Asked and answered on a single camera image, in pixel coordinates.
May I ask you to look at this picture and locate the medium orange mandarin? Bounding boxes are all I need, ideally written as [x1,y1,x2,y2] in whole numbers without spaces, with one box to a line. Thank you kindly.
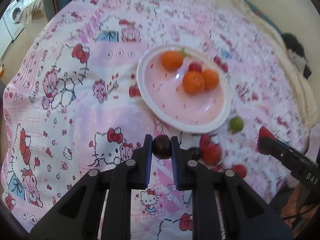
[182,71,205,95]

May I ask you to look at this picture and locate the white washing machine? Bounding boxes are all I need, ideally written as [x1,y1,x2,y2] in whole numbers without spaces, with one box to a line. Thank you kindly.
[2,0,25,42]

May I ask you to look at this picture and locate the person right hand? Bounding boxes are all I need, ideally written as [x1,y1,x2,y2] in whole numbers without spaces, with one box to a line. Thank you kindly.
[280,184,319,228]

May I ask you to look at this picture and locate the dark purple grape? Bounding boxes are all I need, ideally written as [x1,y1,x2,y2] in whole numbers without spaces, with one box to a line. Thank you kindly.
[152,134,172,160]

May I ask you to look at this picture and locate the red strawberry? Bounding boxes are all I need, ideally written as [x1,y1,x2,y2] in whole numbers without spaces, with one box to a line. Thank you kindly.
[258,126,276,140]
[200,134,222,166]

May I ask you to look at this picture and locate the green lime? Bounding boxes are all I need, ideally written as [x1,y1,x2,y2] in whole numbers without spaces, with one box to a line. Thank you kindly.
[229,116,244,133]

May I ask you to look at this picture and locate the black and striped clothes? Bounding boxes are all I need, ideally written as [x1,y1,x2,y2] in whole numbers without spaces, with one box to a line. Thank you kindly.
[282,33,312,79]

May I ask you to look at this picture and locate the red tomato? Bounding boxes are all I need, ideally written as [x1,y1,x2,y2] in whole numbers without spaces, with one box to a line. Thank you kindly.
[188,62,202,73]
[232,164,247,178]

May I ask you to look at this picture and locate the pink strawberry plate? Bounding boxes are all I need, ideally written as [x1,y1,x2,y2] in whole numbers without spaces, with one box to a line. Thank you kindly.
[136,44,231,134]

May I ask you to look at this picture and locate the Hello Kitty pink bedsheet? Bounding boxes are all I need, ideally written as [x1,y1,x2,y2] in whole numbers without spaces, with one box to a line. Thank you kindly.
[1,0,318,231]

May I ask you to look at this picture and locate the large orange mandarin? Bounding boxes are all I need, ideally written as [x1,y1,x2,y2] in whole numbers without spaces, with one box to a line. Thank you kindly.
[161,51,184,71]

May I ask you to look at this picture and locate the small orange mandarin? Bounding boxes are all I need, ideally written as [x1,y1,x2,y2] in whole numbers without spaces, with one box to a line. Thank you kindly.
[201,69,220,90]

